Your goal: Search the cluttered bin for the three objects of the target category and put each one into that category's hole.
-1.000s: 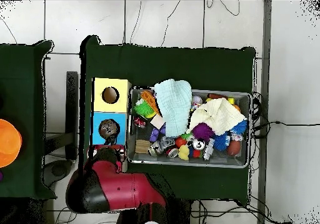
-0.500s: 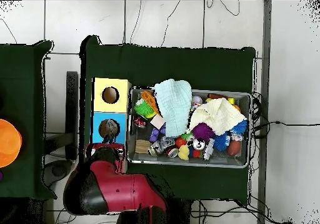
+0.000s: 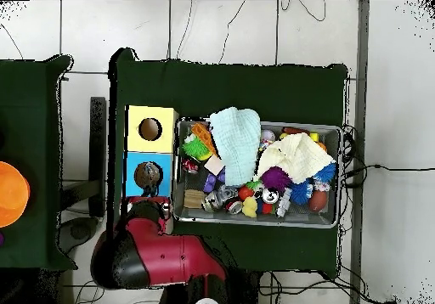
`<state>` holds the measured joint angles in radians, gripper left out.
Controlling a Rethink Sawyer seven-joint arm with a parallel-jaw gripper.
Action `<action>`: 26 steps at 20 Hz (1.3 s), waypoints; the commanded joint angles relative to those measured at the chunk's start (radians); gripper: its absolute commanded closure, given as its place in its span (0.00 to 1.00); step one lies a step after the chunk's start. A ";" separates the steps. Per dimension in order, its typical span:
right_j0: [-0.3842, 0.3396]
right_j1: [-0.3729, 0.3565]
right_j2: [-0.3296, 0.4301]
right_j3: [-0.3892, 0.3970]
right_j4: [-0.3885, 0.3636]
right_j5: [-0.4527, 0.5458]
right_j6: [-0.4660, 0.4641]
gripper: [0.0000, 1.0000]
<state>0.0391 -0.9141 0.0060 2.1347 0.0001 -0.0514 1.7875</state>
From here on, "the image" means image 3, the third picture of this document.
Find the purple spiky ball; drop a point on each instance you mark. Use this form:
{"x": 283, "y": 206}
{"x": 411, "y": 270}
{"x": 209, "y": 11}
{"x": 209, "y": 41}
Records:
{"x": 276, "y": 178}

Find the green spiky toy with eyes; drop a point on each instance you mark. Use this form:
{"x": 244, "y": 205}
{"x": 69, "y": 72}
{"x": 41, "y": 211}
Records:
{"x": 196, "y": 147}

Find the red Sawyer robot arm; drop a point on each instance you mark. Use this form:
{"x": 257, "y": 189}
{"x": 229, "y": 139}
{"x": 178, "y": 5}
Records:
{"x": 170, "y": 260}

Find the mint waffle cloth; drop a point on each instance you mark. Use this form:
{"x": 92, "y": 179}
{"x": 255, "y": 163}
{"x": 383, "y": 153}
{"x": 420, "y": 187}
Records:
{"x": 238, "y": 144}

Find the grey rounded base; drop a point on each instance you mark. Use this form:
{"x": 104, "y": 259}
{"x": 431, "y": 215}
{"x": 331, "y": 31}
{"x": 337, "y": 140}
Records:
{"x": 78, "y": 231}

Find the dark green table cloth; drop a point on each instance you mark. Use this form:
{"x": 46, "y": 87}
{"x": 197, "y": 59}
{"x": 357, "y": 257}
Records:
{"x": 238, "y": 90}
{"x": 30, "y": 113}

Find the white baseball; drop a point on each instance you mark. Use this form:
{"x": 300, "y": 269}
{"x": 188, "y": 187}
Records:
{"x": 267, "y": 136}

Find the reddish brown ball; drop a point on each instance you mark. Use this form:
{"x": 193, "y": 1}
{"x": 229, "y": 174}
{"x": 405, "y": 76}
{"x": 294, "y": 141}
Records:
{"x": 318, "y": 200}

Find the blue spiky ball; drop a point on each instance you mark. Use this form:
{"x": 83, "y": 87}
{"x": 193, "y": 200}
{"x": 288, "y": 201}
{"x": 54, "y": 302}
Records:
{"x": 300, "y": 192}

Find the black upright panel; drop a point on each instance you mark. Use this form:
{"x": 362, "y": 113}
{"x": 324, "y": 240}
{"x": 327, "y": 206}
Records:
{"x": 98, "y": 147}

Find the wooden three-hole box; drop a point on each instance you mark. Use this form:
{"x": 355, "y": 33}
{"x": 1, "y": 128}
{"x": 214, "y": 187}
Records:
{"x": 163, "y": 137}

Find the orange round object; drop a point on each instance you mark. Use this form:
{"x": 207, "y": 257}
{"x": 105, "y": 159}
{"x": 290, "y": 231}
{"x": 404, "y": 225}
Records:
{"x": 13, "y": 195}

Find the orange plastic grid toy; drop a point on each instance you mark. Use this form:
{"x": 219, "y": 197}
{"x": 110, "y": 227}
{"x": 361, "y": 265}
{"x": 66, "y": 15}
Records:
{"x": 203, "y": 133}

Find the cream waffle cloth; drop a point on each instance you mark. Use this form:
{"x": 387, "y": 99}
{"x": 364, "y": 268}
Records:
{"x": 299, "y": 158}

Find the clear plastic bottle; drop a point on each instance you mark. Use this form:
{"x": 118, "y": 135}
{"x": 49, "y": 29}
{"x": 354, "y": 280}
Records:
{"x": 148, "y": 174}

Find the plain wooden block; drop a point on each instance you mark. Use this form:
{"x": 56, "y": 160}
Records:
{"x": 214, "y": 164}

